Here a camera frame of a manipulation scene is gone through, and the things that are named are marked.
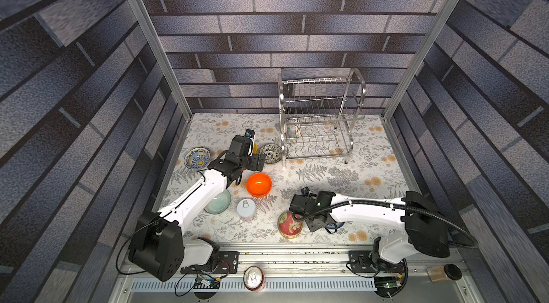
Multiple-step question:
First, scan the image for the dark glass patterned bowl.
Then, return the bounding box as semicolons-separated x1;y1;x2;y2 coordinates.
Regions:
285;122;297;138

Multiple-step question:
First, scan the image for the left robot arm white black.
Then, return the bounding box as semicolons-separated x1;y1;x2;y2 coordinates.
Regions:
128;129;265;282

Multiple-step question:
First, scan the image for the blue white floral bowl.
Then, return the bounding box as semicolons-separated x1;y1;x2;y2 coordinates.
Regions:
324;222;345;234

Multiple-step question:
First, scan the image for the floral table mat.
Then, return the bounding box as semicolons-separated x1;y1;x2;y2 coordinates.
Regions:
161;114;409;244

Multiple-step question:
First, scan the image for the blue yellow patterned plate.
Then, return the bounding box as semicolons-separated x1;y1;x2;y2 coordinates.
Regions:
184;147;211;170

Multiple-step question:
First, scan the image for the stainless steel dish rack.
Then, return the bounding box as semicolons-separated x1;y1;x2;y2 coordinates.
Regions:
278;68;366;164

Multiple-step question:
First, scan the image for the pale green ceramic bowl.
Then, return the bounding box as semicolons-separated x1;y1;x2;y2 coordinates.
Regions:
204;190;232;215

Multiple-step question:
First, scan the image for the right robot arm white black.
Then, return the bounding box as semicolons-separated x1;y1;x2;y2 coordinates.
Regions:
289;187;450;270

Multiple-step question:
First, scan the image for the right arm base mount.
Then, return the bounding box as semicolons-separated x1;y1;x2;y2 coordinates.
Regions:
346;250;407;276

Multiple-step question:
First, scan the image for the orange plastic bowl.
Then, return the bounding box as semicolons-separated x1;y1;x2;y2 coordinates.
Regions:
246;173;272;198

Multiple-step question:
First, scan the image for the red floral bowl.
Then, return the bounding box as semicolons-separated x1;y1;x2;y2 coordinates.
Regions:
277;212;303;239

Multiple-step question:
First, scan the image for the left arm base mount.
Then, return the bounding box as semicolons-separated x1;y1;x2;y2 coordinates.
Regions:
180;251;240;276

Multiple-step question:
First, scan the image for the black white leaf bowl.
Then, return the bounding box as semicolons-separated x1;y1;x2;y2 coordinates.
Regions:
258;143;283;164

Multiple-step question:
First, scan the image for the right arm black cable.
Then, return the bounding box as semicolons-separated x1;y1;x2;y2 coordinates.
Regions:
293;199;478;249

